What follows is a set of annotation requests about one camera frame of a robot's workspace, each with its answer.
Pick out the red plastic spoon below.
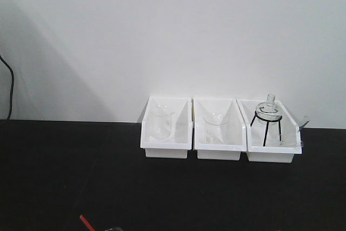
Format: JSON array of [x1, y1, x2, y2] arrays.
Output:
[[79, 215, 95, 231]]

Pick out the large glass beaker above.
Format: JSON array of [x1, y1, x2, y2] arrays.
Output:
[[151, 105, 173, 140]]

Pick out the left white plastic bin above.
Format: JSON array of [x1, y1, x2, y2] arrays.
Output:
[[140, 96, 194, 159]]

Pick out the white plastic bin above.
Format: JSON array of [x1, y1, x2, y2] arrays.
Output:
[[193, 98, 247, 161], [236, 99, 302, 163], [140, 96, 194, 159]]

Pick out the glass beaker in middle bin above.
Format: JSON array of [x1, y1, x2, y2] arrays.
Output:
[[203, 113, 228, 144]]

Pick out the middle white plastic bin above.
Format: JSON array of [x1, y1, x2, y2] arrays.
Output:
[[193, 98, 247, 161]]

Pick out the round glass flask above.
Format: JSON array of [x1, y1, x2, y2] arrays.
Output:
[[256, 94, 282, 124]]

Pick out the right white plastic bin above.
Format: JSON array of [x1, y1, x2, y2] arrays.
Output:
[[236, 99, 302, 163]]

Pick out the black wire tripod stand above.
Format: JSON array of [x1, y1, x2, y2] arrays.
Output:
[[250, 112, 282, 147]]

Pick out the black cable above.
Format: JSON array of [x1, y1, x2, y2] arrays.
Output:
[[0, 54, 15, 120]]

